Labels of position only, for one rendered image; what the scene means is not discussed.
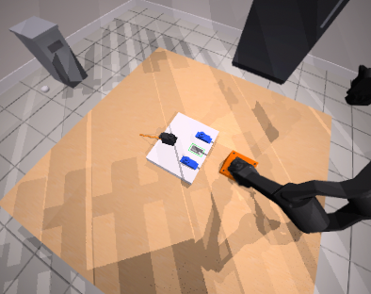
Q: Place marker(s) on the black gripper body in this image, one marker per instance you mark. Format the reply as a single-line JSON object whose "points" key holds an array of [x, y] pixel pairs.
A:
{"points": [[363, 102]]}

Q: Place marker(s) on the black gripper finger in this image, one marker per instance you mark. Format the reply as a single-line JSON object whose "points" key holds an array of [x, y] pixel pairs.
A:
{"points": [[361, 68]]}

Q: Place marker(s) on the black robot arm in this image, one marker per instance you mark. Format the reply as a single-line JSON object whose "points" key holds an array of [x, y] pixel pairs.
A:
{"points": [[298, 201]]}

